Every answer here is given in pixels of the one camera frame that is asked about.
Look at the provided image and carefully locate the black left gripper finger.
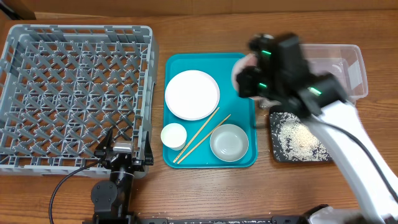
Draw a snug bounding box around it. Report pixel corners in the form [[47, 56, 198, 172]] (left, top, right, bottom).
[[144, 131, 154, 165], [95, 129, 113, 152]]

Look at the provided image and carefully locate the grey bowl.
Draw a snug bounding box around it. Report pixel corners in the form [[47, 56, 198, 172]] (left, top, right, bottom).
[[210, 124, 249, 162]]

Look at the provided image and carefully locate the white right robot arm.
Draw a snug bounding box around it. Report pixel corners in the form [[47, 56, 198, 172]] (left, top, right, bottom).
[[160, 33, 397, 223]]

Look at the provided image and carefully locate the pink white bowl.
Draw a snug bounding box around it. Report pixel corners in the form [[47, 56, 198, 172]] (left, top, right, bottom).
[[231, 53, 280, 108]]

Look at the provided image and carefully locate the spilled rice pile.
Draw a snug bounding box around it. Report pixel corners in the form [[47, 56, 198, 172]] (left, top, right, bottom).
[[273, 112, 331, 162]]

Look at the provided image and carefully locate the grey plastic dish rack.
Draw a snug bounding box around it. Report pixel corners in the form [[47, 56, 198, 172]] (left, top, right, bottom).
[[1, 24, 159, 178]]

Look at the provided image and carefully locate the wooden chopstick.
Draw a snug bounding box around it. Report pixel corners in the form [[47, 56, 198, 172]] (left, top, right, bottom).
[[173, 107, 220, 163], [177, 114, 231, 164]]

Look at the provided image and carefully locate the white paper cup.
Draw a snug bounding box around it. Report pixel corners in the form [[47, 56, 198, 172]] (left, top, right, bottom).
[[160, 123, 187, 151]]

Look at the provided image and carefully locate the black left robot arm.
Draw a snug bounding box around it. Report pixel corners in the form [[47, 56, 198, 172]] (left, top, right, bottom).
[[91, 130, 154, 224]]

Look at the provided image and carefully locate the clear plastic bin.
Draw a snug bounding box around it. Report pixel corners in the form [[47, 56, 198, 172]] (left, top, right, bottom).
[[302, 44, 368, 103]]

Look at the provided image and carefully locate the wooden chopstick left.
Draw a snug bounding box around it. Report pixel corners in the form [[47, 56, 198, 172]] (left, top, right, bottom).
[[173, 107, 220, 163]]

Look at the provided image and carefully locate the white pink round plate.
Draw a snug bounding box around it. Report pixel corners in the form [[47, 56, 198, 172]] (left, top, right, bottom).
[[165, 70, 220, 121]]

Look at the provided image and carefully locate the black rectangular tray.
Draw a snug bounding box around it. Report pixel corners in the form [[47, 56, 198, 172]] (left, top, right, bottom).
[[268, 104, 333, 164]]

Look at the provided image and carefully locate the wooden chopstick right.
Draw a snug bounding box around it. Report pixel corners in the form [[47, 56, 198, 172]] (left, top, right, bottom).
[[177, 114, 231, 164]]

